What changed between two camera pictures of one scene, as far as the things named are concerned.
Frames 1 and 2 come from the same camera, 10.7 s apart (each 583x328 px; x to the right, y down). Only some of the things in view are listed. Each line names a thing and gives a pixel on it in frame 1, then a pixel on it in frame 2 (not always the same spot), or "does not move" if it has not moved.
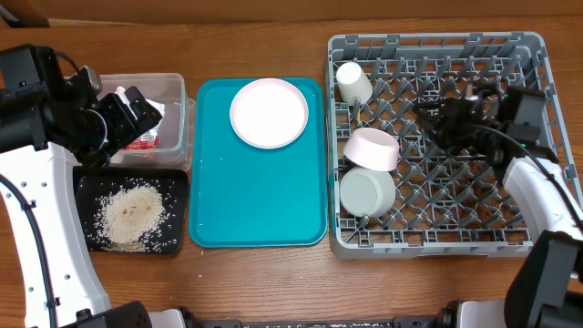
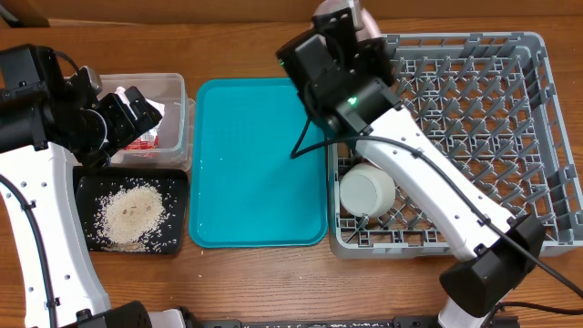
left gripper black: (127, 128) does not move
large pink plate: (269, 113) to (363, 24)
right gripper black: (446, 122) to (377, 49)
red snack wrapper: (147, 141) does not move
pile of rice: (127, 219) does not move
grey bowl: (367, 193) does not move
